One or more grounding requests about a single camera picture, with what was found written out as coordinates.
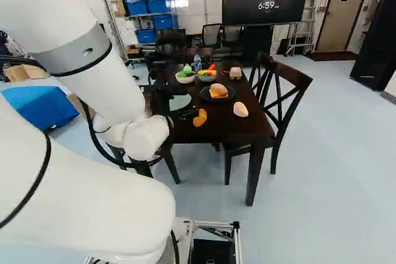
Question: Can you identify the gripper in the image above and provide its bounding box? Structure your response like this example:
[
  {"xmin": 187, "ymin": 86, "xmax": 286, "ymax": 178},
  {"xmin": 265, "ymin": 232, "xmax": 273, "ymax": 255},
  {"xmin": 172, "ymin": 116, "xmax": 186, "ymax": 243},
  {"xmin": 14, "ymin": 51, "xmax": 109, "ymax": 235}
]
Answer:
[{"xmin": 179, "ymin": 108, "xmax": 198, "ymax": 121}]

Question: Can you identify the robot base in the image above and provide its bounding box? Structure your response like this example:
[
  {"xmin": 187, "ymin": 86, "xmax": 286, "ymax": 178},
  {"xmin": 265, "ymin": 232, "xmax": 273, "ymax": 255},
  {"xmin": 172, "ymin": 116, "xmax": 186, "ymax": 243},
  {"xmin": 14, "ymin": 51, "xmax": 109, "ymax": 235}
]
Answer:
[{"xmin": 82, "ymin": 216, "xmax": 243, "ymax": 264}]

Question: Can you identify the orange croissant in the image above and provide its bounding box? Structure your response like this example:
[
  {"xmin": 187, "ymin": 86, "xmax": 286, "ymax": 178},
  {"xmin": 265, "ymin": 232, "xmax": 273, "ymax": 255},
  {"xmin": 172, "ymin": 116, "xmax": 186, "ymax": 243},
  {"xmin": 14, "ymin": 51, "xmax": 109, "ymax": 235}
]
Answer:
[{"xmin": 192, "ymin": 108, "xmax": 208, "ymax": 128}]

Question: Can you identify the empty dark glass plate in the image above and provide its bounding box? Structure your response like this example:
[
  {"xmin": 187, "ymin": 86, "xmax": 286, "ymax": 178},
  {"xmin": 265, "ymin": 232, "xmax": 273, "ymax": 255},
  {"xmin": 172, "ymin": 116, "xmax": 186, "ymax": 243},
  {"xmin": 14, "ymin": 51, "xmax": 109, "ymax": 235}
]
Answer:
[{"xmin": 168, "ymin": 93, "xmax": 193, "ymax": 112}]

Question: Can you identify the black plate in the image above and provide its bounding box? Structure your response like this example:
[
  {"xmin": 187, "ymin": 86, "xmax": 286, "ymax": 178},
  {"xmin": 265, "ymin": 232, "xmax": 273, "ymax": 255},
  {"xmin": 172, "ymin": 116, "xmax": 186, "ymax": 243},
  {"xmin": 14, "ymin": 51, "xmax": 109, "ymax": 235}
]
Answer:
[{"xmin": 199, "ymin": 85, "xmax": 237, "ymax": 103}]

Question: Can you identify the dark wooden table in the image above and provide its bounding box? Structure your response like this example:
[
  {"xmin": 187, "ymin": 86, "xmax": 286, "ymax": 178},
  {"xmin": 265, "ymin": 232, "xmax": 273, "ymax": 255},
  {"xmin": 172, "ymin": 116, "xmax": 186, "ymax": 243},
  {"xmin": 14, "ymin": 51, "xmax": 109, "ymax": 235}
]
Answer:
[{"xmin": 147, "ymin": 59, "xmax": 277, "ymax": 208}]

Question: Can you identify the white bowl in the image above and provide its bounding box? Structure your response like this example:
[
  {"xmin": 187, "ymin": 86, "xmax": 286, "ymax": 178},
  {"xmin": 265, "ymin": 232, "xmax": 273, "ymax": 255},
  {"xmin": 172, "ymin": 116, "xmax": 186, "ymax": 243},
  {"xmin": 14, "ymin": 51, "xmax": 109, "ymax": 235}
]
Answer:
[{"xmin": 174, "ymin": 70, "xmax": 197, "ymax": 85}]

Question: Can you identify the bread loaf with cheese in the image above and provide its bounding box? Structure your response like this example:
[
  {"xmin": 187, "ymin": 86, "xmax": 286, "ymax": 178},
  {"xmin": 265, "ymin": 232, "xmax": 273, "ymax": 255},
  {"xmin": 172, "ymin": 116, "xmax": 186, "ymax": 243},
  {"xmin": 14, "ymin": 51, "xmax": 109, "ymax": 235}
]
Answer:
[{"xmin": 209, "ymin": 83, "xmax": 230, "ymax": 100}]

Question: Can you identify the yellow bowl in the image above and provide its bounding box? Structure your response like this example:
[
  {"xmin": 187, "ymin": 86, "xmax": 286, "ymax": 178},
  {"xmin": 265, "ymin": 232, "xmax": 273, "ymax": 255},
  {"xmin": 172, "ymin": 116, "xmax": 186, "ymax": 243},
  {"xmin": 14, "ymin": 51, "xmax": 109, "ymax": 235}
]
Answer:
[{"xmin": 197, "ymin": 69, "xmax": 218, "ymax": 83}]

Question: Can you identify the clear water bottle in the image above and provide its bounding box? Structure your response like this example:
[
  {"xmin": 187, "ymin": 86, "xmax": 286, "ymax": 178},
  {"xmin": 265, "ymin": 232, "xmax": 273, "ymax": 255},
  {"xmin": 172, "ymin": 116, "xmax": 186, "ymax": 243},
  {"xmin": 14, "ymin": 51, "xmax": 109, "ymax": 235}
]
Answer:
[{"xmin": 192, "ymin": 53, "xmax": 202, "ymax": 74}]

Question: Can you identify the pale bread roll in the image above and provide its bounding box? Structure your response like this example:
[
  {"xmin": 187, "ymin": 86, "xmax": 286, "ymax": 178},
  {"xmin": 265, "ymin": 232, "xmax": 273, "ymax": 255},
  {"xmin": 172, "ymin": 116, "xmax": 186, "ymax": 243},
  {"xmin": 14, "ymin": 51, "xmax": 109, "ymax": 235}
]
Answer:
[{"xmin": 232, "ymin": 101, "xmax": 250, "ymax": 119}]

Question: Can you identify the black office chair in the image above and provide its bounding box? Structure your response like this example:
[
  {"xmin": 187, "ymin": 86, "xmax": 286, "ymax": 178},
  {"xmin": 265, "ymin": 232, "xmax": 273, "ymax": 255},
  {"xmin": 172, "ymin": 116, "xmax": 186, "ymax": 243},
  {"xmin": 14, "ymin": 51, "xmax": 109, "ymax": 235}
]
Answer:
[{"xmin": 144, "ymin": 28, "xmax": 187, "ymax": 67}]

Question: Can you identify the dark wooden cross-back chair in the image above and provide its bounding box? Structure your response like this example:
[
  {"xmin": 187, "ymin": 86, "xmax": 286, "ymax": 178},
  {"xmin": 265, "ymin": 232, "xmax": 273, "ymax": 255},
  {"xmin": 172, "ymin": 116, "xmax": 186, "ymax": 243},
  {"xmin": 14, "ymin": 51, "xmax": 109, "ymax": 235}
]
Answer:
[{"xmin": 221, "ymin": 51, "xmax": 314, "ymax": 186}]

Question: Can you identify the metal shelf with blue bins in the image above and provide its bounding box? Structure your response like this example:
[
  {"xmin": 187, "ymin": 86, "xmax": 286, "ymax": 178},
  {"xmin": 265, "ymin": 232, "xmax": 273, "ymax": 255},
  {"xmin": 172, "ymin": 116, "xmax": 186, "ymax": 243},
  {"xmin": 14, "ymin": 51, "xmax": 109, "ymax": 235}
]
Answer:
[{"xmin": 98, "ymin": 0, "xmax": 180, "ymax": 61}]

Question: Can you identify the blue padded cube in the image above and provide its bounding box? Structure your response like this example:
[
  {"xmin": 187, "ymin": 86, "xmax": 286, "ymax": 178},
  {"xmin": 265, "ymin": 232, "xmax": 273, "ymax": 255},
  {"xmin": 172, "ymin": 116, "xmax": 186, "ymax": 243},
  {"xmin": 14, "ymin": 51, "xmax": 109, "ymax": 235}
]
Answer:
[{"xmin": 1, "ymin": 85, "xmax": 81, "ymax": 132}]

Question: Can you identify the cardboard box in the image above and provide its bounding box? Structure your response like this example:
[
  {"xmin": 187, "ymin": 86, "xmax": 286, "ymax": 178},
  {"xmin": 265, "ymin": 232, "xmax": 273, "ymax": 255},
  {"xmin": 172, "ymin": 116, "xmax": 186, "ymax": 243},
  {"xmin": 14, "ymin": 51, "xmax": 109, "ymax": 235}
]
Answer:
[{"xmin": 3, "ymin": 64, "xmax": 51, "ymax": 83}]

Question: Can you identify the black cabinet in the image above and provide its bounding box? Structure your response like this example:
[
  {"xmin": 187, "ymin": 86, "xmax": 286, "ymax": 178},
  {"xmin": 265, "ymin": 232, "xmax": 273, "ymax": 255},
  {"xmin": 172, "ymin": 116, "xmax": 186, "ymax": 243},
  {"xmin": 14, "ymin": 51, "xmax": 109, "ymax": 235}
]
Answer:
[{"xmin": 349, "ymin": 0, "xmax": 396, "ymax": 92}]

